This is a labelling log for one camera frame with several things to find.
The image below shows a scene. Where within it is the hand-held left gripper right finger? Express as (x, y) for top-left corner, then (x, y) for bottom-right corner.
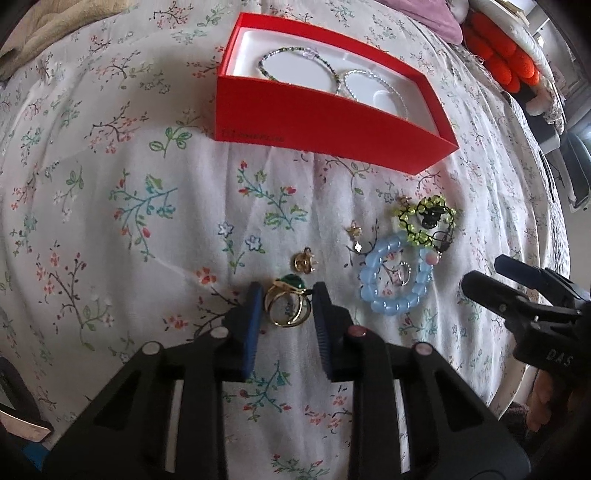
(311, 281), (532, 480)

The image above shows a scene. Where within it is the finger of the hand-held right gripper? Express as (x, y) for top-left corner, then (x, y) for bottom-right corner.
(494, 254), (591, 303)
(462, 270), (583, 335)

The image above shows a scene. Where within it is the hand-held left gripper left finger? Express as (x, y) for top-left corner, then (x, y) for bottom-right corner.
(44, 281), (263, 480)

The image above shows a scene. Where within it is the gold ring with green stone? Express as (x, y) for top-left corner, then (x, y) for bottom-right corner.
(264, 273), (315, 329)

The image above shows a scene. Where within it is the blue beaded bracelet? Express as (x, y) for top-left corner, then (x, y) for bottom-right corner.
(359, 233), (435, 316)

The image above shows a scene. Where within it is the black rhinestone hair clip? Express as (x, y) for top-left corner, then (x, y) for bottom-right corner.
(413, 208), (443, 230)

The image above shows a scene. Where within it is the yellow-green beaded bracelet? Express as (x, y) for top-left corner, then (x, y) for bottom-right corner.
(396, 195), (461, 266)

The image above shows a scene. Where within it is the red jewelry box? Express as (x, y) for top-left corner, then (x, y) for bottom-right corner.
(215, 12), (460, 176)

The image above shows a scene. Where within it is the person's right hand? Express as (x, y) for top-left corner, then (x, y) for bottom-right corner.
(529, 371), (577, 432)

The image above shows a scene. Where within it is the gold star earring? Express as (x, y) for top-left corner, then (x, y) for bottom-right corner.
(347, 220), (366, 253)

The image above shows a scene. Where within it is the grey chair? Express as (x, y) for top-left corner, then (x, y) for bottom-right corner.
(538, 122), (591, 214)

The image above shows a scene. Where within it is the floral bedsheet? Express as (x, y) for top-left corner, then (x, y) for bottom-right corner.
(0, 0), (570, 480)

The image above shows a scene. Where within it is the orange knitted cushion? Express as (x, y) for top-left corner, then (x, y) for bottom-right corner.
(462, 11), (542, 92)

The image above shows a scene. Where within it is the purple cloth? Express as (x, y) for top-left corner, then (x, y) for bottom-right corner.
(412, 0), (463, 43)

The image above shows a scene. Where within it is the beige quilted blanket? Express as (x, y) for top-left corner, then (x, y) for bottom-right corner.
(0, 0), (133, 80)

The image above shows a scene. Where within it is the small gold ring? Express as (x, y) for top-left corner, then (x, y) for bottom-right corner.
(291, 248), (317, 274)

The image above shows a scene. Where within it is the silver beaded bracelet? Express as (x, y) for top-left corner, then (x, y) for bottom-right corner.
(335, 69), (410, 119)

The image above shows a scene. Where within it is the green beaded bracelet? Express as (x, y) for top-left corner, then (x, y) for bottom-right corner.
(257, 45), (341, 87)

